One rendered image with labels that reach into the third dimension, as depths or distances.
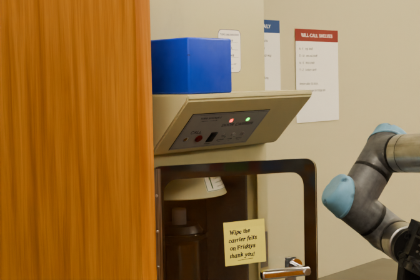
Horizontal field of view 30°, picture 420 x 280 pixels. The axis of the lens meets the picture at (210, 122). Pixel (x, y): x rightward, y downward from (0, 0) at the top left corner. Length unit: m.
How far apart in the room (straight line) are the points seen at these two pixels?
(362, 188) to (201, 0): 0.48
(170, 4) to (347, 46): 1.23
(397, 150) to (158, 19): 0.53
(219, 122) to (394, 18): 1.50
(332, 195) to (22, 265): 0.59
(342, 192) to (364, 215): 0.06
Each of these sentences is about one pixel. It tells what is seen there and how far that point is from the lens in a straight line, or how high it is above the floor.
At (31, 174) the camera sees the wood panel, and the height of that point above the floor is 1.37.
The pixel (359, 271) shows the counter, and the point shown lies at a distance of 2.48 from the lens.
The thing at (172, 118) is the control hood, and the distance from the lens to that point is 1.25.
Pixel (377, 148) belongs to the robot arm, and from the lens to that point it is 1.58.
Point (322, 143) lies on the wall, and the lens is 2.40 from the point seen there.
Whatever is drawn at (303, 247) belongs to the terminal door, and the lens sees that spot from 1.42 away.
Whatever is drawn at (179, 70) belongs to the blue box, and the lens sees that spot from 1.25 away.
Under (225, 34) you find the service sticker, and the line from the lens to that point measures 1.45.
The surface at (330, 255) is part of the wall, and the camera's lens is 2.48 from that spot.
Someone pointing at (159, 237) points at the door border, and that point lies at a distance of 1.33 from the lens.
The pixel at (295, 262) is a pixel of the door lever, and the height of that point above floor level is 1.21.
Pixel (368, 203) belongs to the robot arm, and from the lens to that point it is 1.54.
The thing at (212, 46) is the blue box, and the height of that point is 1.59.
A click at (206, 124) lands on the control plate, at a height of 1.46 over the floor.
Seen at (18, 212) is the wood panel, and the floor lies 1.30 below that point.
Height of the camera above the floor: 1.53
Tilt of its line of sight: 3 degrees down
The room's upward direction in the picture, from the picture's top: 1 degrees counter-clockwise
